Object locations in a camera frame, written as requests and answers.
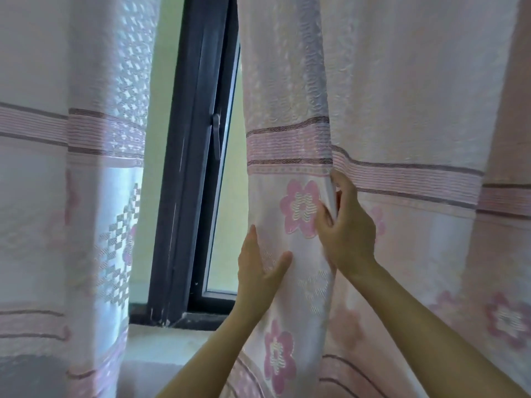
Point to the person's right hand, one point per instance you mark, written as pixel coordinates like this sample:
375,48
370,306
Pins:
352,236

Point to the person's left hand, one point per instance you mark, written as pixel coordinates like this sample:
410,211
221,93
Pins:
251,281

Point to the person's right thumb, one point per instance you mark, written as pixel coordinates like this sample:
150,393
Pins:
324,223

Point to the person's left thumb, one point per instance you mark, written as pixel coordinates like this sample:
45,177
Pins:
280,265

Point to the pink floral curtain panel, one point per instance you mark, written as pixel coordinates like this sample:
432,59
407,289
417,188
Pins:
415,99

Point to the person's right forearm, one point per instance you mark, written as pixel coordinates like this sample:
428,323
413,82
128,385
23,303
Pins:
427,327

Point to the person's left forearm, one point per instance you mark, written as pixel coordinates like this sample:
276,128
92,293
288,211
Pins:
207,352

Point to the pink checkered curtain panel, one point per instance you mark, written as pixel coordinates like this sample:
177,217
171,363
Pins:
62,182

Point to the dark grey window frame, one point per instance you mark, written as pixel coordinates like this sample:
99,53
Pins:
182,161

